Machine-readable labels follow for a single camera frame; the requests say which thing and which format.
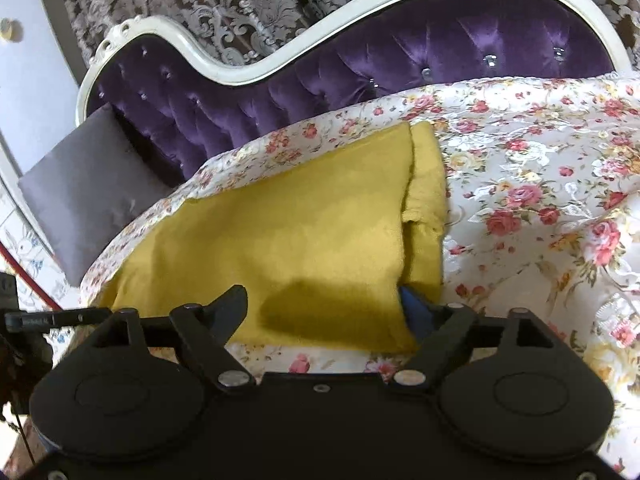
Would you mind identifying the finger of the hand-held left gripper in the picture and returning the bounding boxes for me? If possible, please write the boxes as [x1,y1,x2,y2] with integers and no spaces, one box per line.
[5,307,112,333]

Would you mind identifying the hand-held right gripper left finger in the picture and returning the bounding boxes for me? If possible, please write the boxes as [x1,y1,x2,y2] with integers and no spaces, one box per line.
[87,285,257,393]

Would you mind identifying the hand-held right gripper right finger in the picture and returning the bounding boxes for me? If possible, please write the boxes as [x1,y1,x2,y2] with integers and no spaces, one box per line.
[389,285,558,395]

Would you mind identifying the mustard yellow cloth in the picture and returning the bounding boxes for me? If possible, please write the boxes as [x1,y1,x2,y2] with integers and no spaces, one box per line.
[92,121,448,353]

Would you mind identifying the grey pillow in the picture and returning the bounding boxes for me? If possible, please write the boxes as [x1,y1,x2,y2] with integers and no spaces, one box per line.
[17,102,176,286]

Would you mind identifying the floral printed blanket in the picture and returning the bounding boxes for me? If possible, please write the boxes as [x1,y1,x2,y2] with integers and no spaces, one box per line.
[80,72,640,480]

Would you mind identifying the white cabinet door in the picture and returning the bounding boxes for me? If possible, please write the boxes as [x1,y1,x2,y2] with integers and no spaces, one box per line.
[0,0,83,261]

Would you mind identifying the purple tufted white-framed headboard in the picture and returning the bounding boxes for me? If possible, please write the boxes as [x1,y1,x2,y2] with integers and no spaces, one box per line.
[75,0,633,188]

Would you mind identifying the brown silver patterned curtain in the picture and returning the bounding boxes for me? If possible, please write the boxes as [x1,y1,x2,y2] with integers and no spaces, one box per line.
[52,0,640,68]

